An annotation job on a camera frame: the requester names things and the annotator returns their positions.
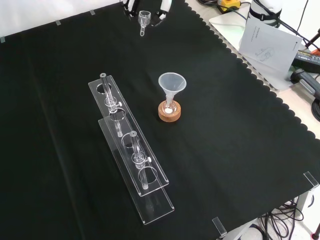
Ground black table cloth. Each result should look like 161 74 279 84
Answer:
0 0 320 240

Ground black tripod leg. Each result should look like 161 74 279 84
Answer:
303 26 320 51

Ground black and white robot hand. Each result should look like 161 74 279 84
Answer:
119 0 174 27

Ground white paper booklet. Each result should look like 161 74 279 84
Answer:
238 17 304 76

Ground clear glass weighing funnel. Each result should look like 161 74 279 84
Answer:
137 10 152 38

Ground yellow stop button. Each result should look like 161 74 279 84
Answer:
216 0 242 14

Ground black power adapter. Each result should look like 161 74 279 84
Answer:
291 48 320 74

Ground black cable bundle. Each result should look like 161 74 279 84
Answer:
258 197 320 240

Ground pale base board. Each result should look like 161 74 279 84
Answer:
208 11 308 91

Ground clear acrylic funnel stand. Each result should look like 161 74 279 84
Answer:
87 72 175 226

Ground translucent plastic funnel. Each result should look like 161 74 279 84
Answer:
157 72 188 106

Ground black clamp handle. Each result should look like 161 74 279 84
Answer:
289 68 320 97

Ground cork ring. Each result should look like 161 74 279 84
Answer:
157 100 182 124

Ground round-bottom glass flask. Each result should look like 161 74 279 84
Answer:
162 99 177 116

